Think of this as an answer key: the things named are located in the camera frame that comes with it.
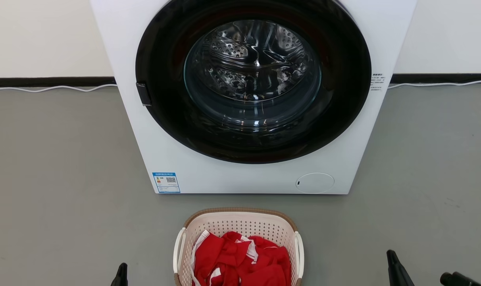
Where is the white front-load washing machine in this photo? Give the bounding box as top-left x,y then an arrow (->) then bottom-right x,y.
90,0 -> 418,195

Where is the white floor cable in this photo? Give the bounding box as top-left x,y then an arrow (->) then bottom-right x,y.
387,80 -> 481,89
0,84 -> 118,93

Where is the black door handle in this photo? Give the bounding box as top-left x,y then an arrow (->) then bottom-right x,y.
136,82 -> 152,107

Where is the beige plastic laundry basket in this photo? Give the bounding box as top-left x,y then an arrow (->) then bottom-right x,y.
173,207 -> 305,286

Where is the small printed text sticker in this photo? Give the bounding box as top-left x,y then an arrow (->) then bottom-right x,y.
370,72 -> 386,93

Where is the red and white garment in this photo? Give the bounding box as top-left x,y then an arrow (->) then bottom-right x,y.
190,230 -> 292,286

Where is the round white filter cover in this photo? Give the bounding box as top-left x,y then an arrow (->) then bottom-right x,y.
295,172 -> 335,195

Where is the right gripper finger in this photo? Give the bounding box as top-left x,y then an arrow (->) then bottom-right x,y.
386,249 -> 415,286

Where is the steel washer drum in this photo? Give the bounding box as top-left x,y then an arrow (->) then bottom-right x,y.
184,20 -> 322,128

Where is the blue energy label sticker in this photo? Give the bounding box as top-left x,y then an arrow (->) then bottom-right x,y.
152,172 -> 181,194

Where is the black round washer door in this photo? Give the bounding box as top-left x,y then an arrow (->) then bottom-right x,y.
135,0 -> 372,164

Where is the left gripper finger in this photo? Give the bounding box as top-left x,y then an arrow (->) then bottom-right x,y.
110,263 -> 129,286

